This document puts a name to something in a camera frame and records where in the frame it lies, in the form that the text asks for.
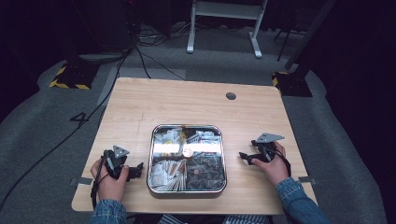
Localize black yellow striped stand base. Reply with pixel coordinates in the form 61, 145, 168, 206
271, 71, 314, 98
49, 62, 101, 91

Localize square metal compartment tray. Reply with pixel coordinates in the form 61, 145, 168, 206
146, 123, 228, 195

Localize person's right hand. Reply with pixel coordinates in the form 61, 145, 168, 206
250, 142, 290, 187

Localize long black floor cable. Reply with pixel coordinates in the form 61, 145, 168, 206
0, 46, 132, 213

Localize white metal table frame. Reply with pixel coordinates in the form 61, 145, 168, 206
186, 0, 269, 60

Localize dark slanted metal pole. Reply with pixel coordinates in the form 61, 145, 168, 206
284, 0, 338, 71

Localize bundle of floor cables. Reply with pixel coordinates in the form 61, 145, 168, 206
136, 21, 195, 49

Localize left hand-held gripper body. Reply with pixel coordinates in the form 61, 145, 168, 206
103, 145, 131, 180

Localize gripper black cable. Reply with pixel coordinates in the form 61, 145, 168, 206
264, 148, 292, 178
90, 155, 110, 209

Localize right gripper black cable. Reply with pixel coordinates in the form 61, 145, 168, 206
264, 148, 292, 178

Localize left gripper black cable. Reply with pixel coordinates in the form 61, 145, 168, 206
90, 155, 110, 209

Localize thin black floor cable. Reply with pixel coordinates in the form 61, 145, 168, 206
134, 46, 187, 82

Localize grey tape strip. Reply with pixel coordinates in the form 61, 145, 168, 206
297, 175, 318, 185
69, 176, 94, 187

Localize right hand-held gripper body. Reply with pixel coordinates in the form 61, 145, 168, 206
250, 133, 286, 164

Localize pile of brown-white sachets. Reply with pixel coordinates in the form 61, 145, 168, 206
150, 159, 188, 191

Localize person's left hand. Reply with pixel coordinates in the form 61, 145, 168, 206
90, 156, 131, 203

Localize person's striped clothing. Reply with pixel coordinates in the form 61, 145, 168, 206
158, 213, 276, 224

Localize pile of dark packets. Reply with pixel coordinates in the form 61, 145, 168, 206
186, 154, 226, 190

